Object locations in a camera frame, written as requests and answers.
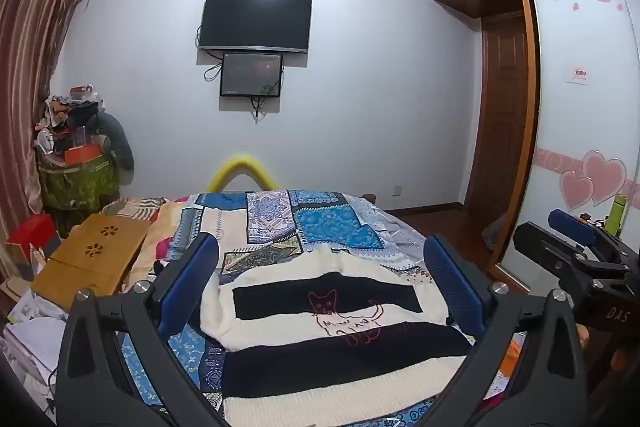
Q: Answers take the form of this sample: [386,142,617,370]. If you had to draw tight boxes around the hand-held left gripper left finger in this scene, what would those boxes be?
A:
[55,232,236,427]

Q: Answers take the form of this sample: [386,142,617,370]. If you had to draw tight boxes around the wooden lap desk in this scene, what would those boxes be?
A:
[31,213,151,298]

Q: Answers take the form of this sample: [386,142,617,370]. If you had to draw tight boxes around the brown striped curtain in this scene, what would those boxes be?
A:
[0,0,101,278]

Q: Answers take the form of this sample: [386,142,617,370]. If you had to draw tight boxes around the green patterned storage bag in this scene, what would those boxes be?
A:
[37,152,121,210]

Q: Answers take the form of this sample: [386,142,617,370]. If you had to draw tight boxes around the white and navy striped sweater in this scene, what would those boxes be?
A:
[200,243,476,427]

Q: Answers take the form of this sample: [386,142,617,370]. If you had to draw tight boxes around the red box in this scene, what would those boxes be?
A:
[5,213,61,263]

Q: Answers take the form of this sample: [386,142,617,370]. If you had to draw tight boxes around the brown wooden door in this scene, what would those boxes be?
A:
[470,12,531,213]

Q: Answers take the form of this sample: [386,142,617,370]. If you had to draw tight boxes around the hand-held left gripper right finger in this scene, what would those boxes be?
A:
[422,233,588,427]

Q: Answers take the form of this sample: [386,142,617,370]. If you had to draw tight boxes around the pile of white papers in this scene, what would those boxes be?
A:
[0,292,71,388]

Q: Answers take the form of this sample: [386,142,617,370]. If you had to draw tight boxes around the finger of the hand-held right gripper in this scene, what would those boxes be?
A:
[512,222,633,295]
[547,208,623,258]

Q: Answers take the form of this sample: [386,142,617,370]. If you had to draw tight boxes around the yellow foam tube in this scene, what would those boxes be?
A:
[207,156,278,194]

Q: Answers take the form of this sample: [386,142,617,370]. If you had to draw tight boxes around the blue patchwork blanket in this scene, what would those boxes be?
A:
[120,190,501,427]

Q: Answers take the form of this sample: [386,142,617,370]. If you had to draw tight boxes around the small black monitor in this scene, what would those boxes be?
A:
[220,52,284,99]

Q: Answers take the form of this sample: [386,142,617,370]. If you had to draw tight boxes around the black wall television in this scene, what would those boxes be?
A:
[197,0,313,54]

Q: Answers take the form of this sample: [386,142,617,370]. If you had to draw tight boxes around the pile of clutter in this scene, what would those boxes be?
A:
[34,83,108,168]

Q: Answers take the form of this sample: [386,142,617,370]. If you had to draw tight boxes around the grey striped bed sheet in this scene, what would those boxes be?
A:
[350,194,436,268]

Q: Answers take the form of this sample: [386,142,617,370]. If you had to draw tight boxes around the green bottle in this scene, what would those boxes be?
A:
[605,194,626,235]

